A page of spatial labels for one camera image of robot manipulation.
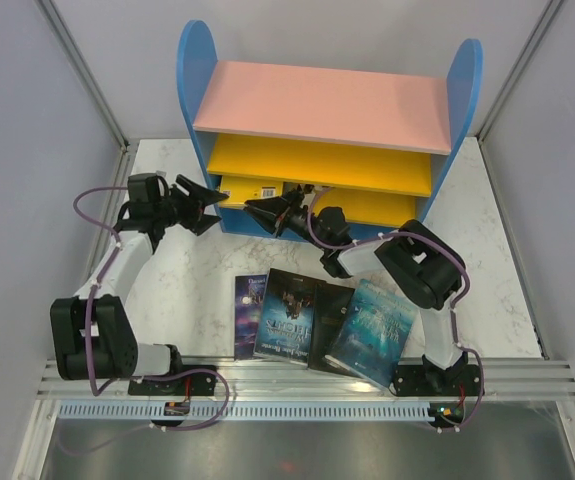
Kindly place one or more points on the right aluminium corner post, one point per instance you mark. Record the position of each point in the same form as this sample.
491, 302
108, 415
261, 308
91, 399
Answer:
521, 64

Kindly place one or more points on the dark blue starry book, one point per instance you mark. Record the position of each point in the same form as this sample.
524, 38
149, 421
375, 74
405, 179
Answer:
286, 320

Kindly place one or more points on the left aluminium corner post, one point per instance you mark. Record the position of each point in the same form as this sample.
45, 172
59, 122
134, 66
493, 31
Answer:
58, 26

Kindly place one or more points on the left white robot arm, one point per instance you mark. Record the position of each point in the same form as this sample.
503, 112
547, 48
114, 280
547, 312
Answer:
92, 335

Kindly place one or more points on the aluminium mounting rail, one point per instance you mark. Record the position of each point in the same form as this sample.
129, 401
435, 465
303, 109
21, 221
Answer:
506, 379

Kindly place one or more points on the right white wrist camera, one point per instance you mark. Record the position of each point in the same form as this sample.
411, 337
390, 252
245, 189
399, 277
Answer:
312, 189

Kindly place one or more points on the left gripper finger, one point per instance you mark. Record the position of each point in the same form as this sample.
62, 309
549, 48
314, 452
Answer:
204, 223
199, 193

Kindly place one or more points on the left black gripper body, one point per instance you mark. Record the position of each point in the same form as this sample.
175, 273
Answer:
181, 209

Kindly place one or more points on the aluminium corner post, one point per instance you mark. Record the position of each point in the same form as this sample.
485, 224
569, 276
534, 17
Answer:
521, 64
58, 26

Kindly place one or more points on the yellow book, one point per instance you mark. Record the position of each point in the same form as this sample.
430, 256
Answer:
240, 189

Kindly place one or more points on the blue pink yellow bookshelf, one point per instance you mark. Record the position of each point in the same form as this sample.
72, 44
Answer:
385, 142

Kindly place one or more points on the purple Robinson Crusoe book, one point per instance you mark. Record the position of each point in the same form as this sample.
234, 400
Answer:
249, 294

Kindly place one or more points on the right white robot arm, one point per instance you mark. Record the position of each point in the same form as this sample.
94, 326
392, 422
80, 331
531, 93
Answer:
428, 272

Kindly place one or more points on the blue ocean cover book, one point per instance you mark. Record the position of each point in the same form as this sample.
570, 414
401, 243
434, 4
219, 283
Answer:
373, 334

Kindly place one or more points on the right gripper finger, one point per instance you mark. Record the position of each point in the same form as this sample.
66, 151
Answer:
267, 206
269, 222

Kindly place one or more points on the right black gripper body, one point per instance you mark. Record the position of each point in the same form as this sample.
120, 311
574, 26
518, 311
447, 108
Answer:
297, 218

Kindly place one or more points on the white slotted cable duct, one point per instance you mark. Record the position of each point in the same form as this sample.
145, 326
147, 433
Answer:
203, 409

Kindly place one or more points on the black book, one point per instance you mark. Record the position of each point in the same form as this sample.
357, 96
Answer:
330, 306

